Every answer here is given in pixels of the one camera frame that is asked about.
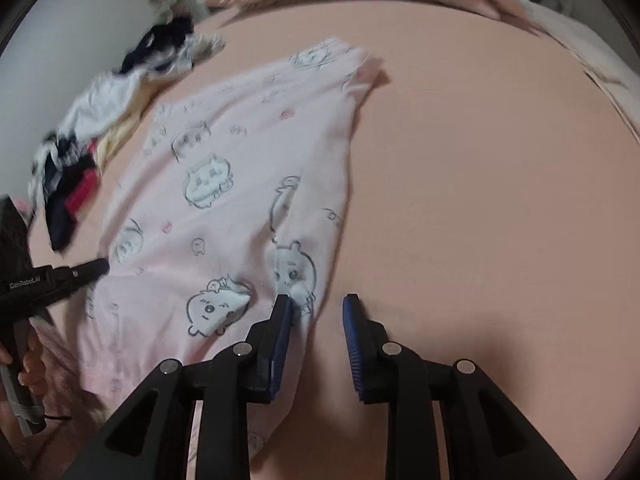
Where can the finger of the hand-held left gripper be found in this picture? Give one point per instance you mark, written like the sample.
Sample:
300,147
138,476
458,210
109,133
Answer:
87,270

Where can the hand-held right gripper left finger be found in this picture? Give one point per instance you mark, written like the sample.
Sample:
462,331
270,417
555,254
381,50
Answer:
282,340

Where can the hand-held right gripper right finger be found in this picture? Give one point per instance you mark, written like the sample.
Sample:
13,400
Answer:
352,345

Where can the pink cartoon print pants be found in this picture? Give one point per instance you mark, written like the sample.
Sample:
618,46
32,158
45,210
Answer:
225,200

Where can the person's left hand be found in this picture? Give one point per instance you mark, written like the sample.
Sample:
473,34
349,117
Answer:
32,367

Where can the red cloth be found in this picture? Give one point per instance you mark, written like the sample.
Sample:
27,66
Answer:
82,190

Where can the pink fuzzy blanket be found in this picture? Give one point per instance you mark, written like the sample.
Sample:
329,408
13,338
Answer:
65,360

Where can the dark printed garment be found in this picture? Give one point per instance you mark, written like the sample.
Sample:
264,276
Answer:
62,185

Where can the pale yellow cloth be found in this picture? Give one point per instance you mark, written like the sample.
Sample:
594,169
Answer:
122,132

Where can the pink bed sheet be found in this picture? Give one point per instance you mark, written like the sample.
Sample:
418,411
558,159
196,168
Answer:
475,185

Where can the dark navy garment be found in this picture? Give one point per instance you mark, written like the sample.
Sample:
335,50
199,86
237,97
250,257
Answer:
157,45

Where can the grey white crumpled cloth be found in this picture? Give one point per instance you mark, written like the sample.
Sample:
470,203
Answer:
202,47

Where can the white waffle blanket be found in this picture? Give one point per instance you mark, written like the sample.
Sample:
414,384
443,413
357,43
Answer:
595,55

